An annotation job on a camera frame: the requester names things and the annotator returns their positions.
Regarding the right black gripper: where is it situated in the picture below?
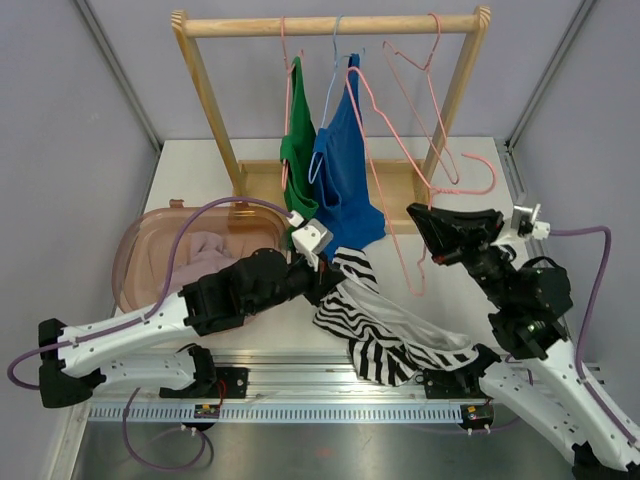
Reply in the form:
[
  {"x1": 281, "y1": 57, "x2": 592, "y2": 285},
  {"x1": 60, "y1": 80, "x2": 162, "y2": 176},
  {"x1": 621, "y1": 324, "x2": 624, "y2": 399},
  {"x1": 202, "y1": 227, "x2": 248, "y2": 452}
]
[{"x1": 409, "y1": 202, "x2": 516, "y2": 310}]

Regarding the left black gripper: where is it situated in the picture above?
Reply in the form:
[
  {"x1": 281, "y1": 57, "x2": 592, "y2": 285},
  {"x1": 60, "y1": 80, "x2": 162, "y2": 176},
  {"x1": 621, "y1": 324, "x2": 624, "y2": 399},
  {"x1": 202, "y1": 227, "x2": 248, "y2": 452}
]
[{"x1": 247, "y1": 248, "x2": 346, "y2": 316}]

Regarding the pink hanger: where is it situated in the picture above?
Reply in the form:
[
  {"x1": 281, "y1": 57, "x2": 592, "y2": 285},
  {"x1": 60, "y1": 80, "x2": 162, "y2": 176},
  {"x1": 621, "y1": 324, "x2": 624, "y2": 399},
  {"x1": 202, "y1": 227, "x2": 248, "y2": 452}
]
[
  {"x1": 280, "y1": 16, "x2": 295, "y2": 192},
  {"x1": 345, "y1": 67, "x2": 497, "y2": 297},
  {"x1": 381, "y1": 12, "x2": 460, "y2": 185}
]

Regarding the pink ribbed tank top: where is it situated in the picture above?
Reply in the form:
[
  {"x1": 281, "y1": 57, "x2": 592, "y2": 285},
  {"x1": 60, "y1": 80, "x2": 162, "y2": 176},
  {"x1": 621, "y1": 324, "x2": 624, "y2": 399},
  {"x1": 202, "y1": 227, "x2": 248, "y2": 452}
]
[{"x1": 151, "y1": 231, "x2": 238, "y2": 301}]

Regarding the blue tank top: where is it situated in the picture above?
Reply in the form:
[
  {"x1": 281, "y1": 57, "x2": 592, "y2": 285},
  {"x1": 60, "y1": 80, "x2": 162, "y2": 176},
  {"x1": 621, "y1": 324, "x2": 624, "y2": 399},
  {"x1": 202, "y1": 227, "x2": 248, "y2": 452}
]
[{"x1": 313, "y1": 53, "x2": 385, "y2": 258}]

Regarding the black white striped tank top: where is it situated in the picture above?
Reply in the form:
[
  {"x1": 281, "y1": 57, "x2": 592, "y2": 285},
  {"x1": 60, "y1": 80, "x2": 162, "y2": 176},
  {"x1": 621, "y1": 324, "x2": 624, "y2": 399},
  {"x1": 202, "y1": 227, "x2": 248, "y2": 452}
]
[{"x1": 313, "y1": 247, "x2": 479, "y2": 387}]

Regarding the light blue hanger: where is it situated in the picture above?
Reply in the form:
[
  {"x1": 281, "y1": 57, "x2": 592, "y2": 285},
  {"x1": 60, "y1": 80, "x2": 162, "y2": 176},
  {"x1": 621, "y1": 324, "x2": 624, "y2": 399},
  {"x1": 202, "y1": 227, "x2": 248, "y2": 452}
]
[{"x1": 307, "y1": 15, "x2": 344, "y2": 185}]

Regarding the green tank top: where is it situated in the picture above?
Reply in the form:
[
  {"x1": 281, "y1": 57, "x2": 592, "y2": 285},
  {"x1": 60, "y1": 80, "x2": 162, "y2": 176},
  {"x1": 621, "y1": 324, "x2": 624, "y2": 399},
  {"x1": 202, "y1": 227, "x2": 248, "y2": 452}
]
[{"x1": 280, "y1": 56, "x2": 318, "y2": 220}]

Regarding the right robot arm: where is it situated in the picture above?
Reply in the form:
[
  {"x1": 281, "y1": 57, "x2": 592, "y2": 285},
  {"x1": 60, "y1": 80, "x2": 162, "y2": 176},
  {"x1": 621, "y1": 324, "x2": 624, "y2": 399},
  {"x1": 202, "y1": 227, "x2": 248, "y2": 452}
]
[{"x1": 407, "y1": 203, "x2": 639, "y2": 479}]

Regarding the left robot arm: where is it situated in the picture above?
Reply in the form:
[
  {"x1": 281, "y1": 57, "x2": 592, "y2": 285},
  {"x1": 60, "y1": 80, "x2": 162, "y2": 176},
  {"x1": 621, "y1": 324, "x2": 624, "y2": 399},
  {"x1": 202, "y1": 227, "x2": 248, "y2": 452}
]
[{"x1": 38, "y1": 248, "x2": 346, "y2": 409}]

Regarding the wooden clothes rack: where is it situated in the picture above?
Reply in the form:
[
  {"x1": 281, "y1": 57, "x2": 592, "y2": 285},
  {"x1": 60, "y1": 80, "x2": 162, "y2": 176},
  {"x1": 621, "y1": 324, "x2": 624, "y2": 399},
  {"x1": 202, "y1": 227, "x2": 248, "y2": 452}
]
[{"x1": 171, "y1": 5, "x2": 491, "y2": 234}]

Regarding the translucent brown plastic bin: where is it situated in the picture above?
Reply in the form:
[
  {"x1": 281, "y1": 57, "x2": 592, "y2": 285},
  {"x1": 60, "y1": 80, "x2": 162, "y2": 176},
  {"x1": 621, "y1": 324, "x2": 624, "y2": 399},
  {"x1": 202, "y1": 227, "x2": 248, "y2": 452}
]
[{"x1": 112, "y1": 200, "x2": 286, "y2": 312}]

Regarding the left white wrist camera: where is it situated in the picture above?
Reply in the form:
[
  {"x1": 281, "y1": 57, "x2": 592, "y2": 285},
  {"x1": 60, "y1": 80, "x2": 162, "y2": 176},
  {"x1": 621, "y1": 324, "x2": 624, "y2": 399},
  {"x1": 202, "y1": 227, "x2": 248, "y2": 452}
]
[{"x1": 288, "y1": 210, "x2": 333, "y2": 272}]

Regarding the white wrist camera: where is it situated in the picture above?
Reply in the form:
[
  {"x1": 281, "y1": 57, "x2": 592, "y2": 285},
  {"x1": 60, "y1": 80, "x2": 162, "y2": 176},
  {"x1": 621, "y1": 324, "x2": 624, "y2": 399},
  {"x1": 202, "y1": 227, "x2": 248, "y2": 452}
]
[
  {"x1": 288, "y1": 210, "x2": 333, "y2": 272},
  {"x1": 492, "y1": 202, "x2": 552, "y2": 247}
]

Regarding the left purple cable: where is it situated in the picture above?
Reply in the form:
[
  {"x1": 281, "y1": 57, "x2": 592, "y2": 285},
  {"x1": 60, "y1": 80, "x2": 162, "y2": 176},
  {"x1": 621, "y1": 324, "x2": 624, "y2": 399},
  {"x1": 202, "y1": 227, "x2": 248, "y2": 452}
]
[{"x1": 6, "y1": 195, "x2": 296, "y2": 391}]

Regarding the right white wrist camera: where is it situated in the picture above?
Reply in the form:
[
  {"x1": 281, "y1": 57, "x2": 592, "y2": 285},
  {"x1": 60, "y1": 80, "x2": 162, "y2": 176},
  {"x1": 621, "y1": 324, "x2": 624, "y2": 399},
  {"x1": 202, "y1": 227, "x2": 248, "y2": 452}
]
[{"x1": 492, "y1": 202, "x2": 552, "y2": 247}]

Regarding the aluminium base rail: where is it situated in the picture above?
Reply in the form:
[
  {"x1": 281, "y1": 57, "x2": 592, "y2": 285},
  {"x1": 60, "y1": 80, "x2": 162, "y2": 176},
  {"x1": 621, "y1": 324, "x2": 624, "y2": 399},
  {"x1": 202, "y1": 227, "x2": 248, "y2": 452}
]
[{"x1": 90, "y1": 344, "x2": 498, "y2": 401}]

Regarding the white slotted cable duct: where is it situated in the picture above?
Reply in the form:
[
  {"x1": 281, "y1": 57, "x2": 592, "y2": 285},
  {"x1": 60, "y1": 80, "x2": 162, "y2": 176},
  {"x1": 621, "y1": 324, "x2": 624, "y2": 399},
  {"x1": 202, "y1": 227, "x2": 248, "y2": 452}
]
[{"x1": 89, "y1": 402, "x2": 462, "y2": 424}]

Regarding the right aluminium frame post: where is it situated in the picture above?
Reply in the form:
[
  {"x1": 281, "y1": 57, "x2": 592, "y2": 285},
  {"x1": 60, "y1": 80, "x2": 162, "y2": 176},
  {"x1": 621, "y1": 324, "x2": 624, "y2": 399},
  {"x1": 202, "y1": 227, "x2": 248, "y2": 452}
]
[{"x1": 505, "y1": 0, "x2": 599, "y2": 153}]

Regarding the aluminium frame post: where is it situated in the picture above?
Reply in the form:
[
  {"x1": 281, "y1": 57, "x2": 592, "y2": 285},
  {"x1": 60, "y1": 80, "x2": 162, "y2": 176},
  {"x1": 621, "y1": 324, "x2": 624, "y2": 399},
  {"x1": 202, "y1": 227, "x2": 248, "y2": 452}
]
[
  {"x1": 505, "y1": 0, "x2": 599, "y2": 153},
  {"x1": 73, "y1": 0, "x2": 163, "y2": 154}
]

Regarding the left aluminium frame post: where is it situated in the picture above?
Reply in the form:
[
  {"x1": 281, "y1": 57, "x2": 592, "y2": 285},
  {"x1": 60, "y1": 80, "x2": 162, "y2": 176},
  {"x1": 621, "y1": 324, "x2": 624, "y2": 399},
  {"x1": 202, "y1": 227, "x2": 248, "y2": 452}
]
[{"x1": 73, "y1": 0, "x2": 163, "y2": 154}]

